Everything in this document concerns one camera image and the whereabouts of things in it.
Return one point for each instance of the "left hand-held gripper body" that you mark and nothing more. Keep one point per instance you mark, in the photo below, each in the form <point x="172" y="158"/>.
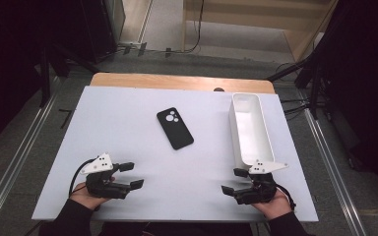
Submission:
<point x="103" y="187"/>

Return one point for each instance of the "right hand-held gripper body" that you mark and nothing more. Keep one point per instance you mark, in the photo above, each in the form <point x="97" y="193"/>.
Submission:
<point x="259" y="190"/>

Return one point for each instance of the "white plastic storage box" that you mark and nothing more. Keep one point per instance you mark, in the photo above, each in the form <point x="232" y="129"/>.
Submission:
<point x="252" y="131"/>

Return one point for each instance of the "person's left hand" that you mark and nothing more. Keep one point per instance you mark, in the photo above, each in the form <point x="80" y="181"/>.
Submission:
<point x="83" y="196"/>

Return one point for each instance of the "person's right hand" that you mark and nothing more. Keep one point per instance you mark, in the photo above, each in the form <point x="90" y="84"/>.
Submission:
<point x="274" y="206"/>

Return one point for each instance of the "white table board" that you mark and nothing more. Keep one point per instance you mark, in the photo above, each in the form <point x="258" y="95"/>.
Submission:
<point x="128" y="131"/>

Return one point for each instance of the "person's lap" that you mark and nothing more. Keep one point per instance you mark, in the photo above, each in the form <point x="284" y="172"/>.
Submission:
<point x="177" y="230"/>

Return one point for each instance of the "dark table grommet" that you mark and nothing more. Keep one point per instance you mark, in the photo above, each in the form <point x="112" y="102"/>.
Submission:
<point x="219" y="89"/>

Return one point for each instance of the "wooden table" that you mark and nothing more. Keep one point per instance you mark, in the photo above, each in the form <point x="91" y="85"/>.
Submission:
<point x="177" y="82"/>

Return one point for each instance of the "black metal stand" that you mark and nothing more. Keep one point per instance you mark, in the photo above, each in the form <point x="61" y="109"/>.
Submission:
<point x="44" y="82"/>
<point x="314" y="88"/>

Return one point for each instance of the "black cabinet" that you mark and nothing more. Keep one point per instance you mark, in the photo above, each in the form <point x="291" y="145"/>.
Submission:
<point x="98" y="29"/>

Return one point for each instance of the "black curtain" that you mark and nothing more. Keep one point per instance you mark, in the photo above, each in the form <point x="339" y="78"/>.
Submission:
<point x="367" y="82"/>
<point x="6" y="65"/>

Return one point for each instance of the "wooden platform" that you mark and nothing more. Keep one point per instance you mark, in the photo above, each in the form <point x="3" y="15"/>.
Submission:
<point x="242" y="18"/>

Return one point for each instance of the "metal floor rail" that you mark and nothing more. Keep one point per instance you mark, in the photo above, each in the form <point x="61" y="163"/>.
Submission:
<point x="334" y="170"/>
<point x="10" y="164"/>

